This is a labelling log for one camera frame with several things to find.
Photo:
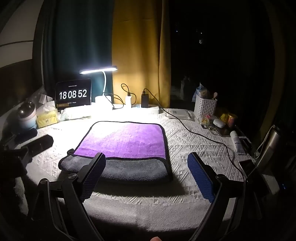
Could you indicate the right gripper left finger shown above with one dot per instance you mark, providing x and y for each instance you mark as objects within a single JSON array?
[{"x": 89, "y": 175}]

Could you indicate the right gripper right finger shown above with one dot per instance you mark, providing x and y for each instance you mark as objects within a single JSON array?
[{"x": 204, "y": 176}]

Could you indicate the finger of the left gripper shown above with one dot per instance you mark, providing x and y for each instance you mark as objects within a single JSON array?
[{"x": 39, "y": 145}]

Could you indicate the purple and grey towel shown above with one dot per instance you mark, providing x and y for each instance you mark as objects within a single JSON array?
[{"x": 134, "y": 152}]

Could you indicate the white textured tablecloth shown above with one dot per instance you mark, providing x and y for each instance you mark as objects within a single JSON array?
[{"x": 154, "y": 207}]

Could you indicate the yellow tissue pack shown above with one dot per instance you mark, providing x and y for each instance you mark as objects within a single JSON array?
[{"x": 47, "y": 114}]

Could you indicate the white tube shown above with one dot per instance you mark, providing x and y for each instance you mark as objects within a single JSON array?
[{"x": 237, "y": 143}]

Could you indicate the white earbuds case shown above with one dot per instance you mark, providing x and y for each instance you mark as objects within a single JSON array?
[{"x": 218, "y": 123}]

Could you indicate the gold tin can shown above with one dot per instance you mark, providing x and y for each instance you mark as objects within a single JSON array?
[{"x": 231, "y": 119}]

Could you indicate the white desk lamp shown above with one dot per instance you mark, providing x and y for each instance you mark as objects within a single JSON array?
[{"x": 98, "y": 76}]

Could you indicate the white plastic pouch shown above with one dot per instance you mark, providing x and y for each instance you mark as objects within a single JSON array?
[{"x": 180, "y": 114}]

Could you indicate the white power strip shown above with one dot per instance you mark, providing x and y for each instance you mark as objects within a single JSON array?
[{"x": 136, "y": 109}]

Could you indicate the white perforated basket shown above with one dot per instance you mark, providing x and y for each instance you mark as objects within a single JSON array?
[{"x": 204, "y": 107}]

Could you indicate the tablet showing clock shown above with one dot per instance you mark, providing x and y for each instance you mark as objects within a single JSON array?
[{"x": 73, "y": 93}]

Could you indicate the white phone charger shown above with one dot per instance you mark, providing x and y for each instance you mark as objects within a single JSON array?
[{"x": 128, "y": 102}]

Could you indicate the steel kettle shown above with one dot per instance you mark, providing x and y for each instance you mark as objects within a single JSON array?
[{"x": 266, "y": 149}]

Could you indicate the black power adapter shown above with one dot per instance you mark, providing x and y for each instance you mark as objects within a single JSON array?
[{"x": 144, "y": 100}]

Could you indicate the dark green curtain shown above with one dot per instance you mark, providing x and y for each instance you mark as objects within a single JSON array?
[{"x": 76, "y": 35}]

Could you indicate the yellow curtain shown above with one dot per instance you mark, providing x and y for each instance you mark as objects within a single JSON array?
[{"x": 141, "y": 49}]

